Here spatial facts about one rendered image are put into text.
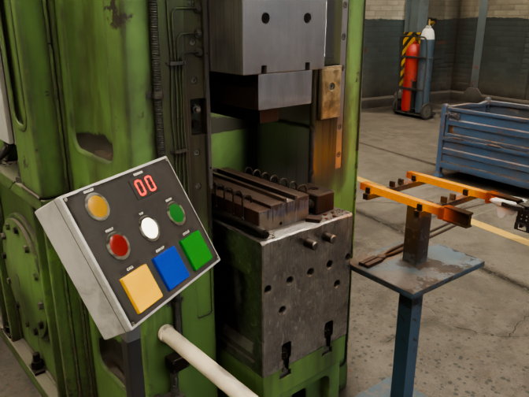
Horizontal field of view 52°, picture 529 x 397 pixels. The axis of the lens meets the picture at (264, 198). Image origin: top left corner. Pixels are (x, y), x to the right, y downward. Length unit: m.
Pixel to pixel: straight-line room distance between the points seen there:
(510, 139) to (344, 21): 3.48
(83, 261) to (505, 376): 2.09
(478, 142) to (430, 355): 2.95
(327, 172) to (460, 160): 3.64
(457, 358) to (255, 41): 1.86
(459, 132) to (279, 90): 4.05
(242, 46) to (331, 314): 0.92
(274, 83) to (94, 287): 0.74
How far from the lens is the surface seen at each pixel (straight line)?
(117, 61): 1.44
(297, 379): 1.86
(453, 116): 5.47
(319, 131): 1.85
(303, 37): 1.56
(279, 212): 1.60
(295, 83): 1.55
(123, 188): 1.16
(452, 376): 2.66
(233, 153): 2.06
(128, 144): 1.44
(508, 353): 2.91
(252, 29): 1.44
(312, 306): 1.75
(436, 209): 1.69
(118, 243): 1.09
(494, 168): 5.31
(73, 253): 1.07
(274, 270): 1.57
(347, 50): 1.92
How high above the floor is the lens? 1.51
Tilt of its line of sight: 19 degrees down
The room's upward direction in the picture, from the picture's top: straight up
